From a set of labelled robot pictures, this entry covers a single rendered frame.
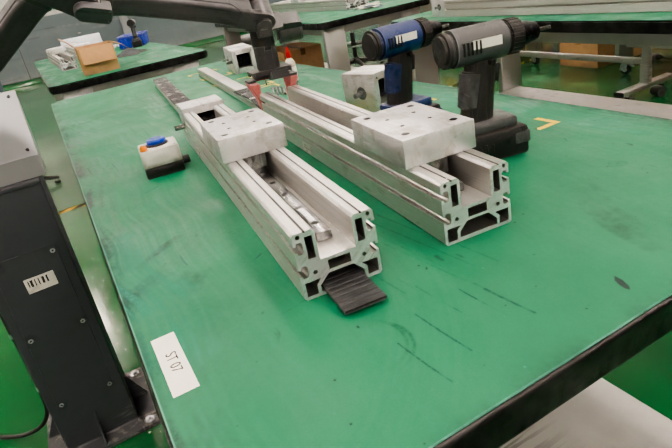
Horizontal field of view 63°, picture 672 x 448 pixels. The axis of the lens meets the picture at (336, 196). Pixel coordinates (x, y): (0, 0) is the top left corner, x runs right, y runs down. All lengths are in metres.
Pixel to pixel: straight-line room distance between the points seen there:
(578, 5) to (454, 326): 1.97
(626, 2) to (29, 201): 2.01
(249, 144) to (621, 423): 0.89
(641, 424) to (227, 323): 0.88
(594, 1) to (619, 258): 1.78
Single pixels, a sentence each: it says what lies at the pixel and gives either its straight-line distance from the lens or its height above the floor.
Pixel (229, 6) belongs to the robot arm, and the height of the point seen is 1.08.
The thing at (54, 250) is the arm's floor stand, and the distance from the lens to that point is 1.56.
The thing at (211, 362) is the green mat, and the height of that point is 0.78.
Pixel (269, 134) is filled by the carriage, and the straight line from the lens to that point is 0.90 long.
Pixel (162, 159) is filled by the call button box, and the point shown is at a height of 0.81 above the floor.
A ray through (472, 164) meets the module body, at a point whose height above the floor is 0.86.
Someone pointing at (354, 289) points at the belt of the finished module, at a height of 0.79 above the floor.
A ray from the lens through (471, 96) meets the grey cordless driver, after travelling 0.92.
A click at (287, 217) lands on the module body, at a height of 0.86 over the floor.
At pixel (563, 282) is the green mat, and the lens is 0.63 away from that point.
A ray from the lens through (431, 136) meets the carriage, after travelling 0.73.
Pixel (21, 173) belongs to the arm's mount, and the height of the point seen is 0.80.
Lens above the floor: 1.12
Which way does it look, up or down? 23 degrees down
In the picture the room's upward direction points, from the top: 11 degrees counter-clockwise
